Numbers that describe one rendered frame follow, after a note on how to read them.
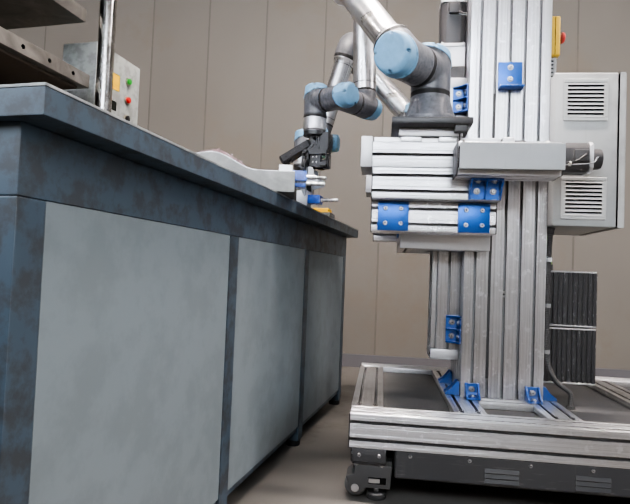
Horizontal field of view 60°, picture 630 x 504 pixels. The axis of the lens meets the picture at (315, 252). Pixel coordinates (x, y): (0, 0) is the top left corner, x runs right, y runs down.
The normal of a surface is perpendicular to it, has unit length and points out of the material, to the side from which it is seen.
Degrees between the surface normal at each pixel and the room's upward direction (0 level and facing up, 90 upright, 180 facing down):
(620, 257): 90
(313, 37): 90
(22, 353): 90
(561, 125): 90
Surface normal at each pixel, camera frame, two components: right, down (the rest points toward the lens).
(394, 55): -0.64, 0.05
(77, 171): 0.97, 0.03
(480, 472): -0.12, -0.04
